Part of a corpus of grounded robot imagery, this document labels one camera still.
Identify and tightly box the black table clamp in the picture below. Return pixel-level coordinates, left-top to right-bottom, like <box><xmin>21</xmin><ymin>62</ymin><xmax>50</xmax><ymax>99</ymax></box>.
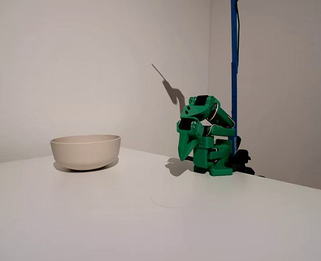
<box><xmin>230</xmin><ymin>135</ymin><xmax>256</xmax><ymax>175</ymax></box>

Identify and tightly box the blue vertical pole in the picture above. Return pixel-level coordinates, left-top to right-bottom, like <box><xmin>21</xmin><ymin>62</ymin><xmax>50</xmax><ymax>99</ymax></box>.
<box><xmin>227</xmin><ymin>0</ymin><xmax>242</xmax><ymax>158</ymax></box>

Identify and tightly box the black cable on pole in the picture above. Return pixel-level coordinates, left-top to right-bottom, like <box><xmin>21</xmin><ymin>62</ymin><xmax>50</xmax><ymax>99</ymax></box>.
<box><xmin>235</xmin><ymin>0</ymin><xmax>242</xmax><ymax>73</ymax></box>

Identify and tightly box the beige round bowl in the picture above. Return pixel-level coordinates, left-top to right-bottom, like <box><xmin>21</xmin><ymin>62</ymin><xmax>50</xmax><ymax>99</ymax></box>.
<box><xmin>50</xmin><ymin>134</ymin><xmax>122</xmax><ymax>171</ymax></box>

